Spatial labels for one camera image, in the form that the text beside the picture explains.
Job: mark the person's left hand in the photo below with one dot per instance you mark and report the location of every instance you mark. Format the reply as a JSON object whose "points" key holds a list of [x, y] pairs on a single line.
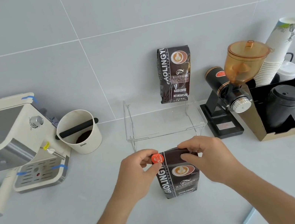
{"points": [[134, 179]]}

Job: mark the person's right hand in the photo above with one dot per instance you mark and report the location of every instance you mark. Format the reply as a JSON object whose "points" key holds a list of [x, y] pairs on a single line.
{"points": [[217, 160]]}

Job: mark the person's right thumb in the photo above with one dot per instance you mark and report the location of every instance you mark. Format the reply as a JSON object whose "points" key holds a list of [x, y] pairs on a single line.
{"points": [[190, 156]]}

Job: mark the person's left thumb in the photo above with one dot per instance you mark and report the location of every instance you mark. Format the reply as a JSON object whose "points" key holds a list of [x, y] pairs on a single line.
{"points": [[151, 171]]}

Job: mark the red round bag clip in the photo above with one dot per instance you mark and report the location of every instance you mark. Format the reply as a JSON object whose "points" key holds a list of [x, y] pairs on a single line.
{"points": [[157, 158]]}

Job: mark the dark brown coffee bean bag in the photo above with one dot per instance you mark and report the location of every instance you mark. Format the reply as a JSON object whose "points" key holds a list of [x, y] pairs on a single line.
{"points": [[178, 177], [175, 74]]}

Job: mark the person's right forearm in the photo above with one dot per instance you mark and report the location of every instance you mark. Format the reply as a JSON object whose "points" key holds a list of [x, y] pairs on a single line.
{"points": [[275, 202]]}

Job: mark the clear acrylic shelf riser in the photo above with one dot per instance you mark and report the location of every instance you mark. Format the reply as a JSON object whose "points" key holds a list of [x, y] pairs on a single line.
{"points": [[163, 124]]}

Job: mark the black grinder with amber hopper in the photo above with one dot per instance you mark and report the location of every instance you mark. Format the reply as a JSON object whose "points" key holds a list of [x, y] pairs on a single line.
{"points": [[231, 88]]}

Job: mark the cream knock box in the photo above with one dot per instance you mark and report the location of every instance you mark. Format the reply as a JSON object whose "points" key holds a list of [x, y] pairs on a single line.
{"points": [[79, 133]]}

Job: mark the light blue strip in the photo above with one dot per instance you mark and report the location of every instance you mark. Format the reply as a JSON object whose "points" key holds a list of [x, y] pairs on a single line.
{"points": [[249, 216]]}

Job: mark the blue tape strip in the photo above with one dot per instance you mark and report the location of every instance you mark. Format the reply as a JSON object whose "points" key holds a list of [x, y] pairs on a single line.
{"points": [[29, 98], [21, 173], [60, 167]]}

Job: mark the steel steam wand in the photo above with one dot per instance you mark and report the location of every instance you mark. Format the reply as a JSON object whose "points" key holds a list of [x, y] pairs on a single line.
{"points": [[54, 152]]}

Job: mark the stack of black cup lids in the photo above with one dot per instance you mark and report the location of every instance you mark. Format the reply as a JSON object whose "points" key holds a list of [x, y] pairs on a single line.
{"points": [[283, 106]]}

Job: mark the black cardboard cup organizer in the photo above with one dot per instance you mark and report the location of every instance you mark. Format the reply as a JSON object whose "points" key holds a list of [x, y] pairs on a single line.
{"points": [[289, 117]]}

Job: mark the stack of white cup lids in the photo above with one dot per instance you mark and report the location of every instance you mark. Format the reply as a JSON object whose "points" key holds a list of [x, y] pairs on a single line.
{"points": [[287, 70]]}

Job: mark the stack of white paper cups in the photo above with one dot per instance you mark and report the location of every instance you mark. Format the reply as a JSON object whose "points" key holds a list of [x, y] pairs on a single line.
{"points": [[275, 52]]}

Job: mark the cream espresso machine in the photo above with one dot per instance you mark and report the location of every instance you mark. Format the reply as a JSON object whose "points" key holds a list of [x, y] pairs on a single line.
{"points": [[14, 144]]}

